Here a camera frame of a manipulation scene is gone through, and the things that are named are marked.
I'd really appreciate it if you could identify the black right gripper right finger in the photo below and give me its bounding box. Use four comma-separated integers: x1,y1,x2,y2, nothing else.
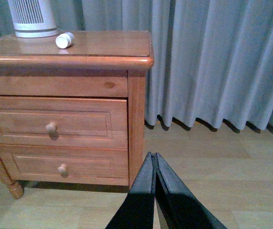
155,153,226,229

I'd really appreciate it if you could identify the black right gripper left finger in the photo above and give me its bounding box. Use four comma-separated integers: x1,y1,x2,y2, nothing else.
106,152,156,229

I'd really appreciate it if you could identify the wooden drawer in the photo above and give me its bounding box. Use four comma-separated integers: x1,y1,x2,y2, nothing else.
0,144,129,186
0,96,128,150

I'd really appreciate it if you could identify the white medicine bottle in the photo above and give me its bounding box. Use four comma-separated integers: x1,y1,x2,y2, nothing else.
55,32,74,49

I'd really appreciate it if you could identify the wooden nightstand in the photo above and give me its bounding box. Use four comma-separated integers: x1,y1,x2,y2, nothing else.
0,31,154,199

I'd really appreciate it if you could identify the grey curtain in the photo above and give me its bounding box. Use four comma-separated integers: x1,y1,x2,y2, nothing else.
0,0,273,131

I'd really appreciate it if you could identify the white cylindrical air purifier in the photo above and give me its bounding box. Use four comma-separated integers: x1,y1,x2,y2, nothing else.
8,0,58,38

